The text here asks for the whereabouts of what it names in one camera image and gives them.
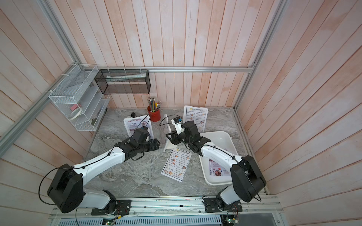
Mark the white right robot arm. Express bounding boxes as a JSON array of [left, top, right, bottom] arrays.
[[166, 116, 266, 208]]

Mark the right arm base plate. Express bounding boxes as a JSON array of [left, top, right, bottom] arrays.
[[201, 196, 243, 214]]

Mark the aluminium front rail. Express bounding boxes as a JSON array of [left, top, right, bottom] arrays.
[[49, 193, 288, 226]]

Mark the white menu holder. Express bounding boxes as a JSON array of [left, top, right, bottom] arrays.
[[182, 105, 209, 133], [160, 114, 176, 152], [123, 115, 155, 140]]

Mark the white wire mesh shelf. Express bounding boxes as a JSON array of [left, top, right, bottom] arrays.
[[49, 64, 110, 132]]

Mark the Dim Sum Inn menu front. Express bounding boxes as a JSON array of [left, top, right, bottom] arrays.
[[161, 148, 192, 182]]

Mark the pink tape roll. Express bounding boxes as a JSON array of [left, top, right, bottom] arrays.
[[70, 104, 81, 111]]

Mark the white plastic tray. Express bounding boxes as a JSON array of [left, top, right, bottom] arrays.
[[199, 131, 238, 186]]

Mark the special menu sheet top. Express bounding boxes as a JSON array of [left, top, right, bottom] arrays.
[[126, 118, 152, 137]]

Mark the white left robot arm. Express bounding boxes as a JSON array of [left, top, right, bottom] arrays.
[[47, 129, 160, 215]]

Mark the special menu sheet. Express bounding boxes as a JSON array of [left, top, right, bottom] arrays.
[[126, 118, 152, 137], [209, 159, 231, 177]]

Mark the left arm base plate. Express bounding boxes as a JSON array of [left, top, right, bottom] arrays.
[[91, 200, 132, 216]]

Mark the black mesh basket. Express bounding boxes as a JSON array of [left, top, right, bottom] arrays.
[[95, 69, 151, 95]]

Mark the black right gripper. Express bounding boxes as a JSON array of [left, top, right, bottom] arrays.
[[166, 129, 193, 147]]

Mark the red metal pen cup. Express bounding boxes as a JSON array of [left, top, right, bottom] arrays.
[[147, 106, 161, 122]]

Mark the special menu sheet in tray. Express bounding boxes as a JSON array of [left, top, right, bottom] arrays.
[[209, 159, 231, 177]]

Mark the pencils and pens bundle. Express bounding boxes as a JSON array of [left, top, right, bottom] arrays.
[[148, 97, 161, 113]]

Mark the white tape roll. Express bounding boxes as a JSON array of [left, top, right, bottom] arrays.
[[69, 107, 83, 120]]

